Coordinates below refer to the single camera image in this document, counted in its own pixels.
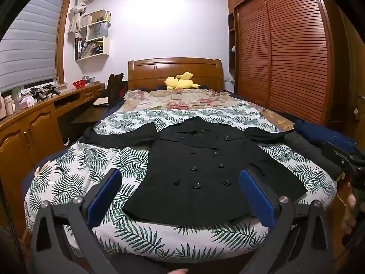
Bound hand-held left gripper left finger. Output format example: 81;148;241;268
29;168;123;274

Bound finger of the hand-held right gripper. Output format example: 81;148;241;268
322;141;357;175

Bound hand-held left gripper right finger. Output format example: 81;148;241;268
239;170;334;274

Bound black double-breasted coat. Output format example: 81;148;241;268
83;116;308;227

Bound person's right hand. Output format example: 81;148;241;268
341;195;357;237

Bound dark grey folded garment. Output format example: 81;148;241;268
284;133;344;181

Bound leaf print bed sheet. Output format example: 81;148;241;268
24;103;338;264

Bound navy folded garment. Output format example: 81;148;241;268
294;119;358;155

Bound wooden door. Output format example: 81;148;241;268
325;0;365;146

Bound wooden desk with cabinets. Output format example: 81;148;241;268
0;82;107;234

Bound dark wooden chair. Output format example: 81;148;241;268
95;73;127;107

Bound wooden louvered wardrobe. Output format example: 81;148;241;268
227;0;343;126

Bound floral quilt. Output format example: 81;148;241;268
110;88;295;133

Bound black hand-held device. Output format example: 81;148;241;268
43;85;62;96
30;88;46;102

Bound pink box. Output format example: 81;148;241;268
18;96;36;109

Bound white jar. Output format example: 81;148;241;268
0;95;15;117

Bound green capped bottle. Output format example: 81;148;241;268
11;87;22;110

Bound wooden bed headboard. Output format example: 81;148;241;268
127;58;223;92

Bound yellow plush toy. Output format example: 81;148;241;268
165;71;201;90

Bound black binder folders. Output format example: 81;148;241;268
75;38;86;60

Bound white paper bag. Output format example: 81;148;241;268
88;21;109;42

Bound tied beige curtain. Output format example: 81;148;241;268
68;0;94;34

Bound white wall shelf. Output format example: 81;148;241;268
75;10;112;61

